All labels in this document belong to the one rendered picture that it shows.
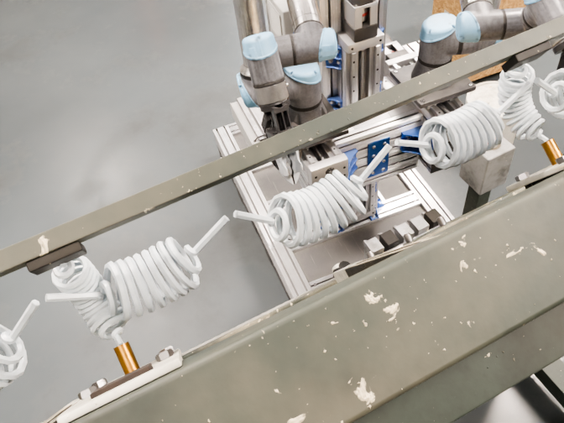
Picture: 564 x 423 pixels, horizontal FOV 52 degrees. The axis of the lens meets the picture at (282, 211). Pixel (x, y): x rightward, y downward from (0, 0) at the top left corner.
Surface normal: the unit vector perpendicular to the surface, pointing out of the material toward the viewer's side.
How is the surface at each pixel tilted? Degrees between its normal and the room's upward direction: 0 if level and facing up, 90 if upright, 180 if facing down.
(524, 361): 33
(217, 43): 0
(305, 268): 0
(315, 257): 0
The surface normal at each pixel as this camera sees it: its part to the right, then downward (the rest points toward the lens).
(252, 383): 0.17, -0.19
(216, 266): -0.09, -0.65
